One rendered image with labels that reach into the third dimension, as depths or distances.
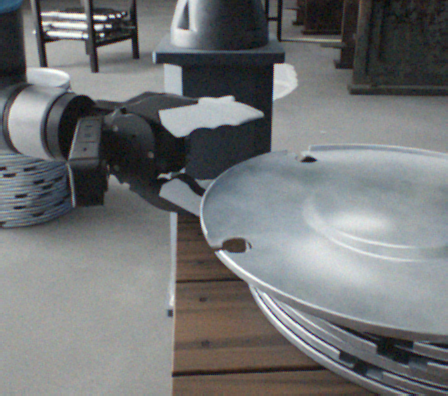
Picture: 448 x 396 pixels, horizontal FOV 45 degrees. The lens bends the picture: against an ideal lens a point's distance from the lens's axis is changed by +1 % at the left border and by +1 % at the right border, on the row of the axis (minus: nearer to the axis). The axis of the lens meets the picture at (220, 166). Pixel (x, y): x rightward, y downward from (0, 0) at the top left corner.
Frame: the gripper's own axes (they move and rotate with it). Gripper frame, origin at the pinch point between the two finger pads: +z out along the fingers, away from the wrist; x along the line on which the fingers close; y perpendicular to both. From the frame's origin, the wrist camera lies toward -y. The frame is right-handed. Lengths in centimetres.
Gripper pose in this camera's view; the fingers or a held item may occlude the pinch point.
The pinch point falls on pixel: (246, 169)
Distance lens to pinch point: 47.0
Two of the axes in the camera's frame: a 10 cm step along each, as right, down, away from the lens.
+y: 3.6, -3.5, 8.6
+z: 9.3, 1.8, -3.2
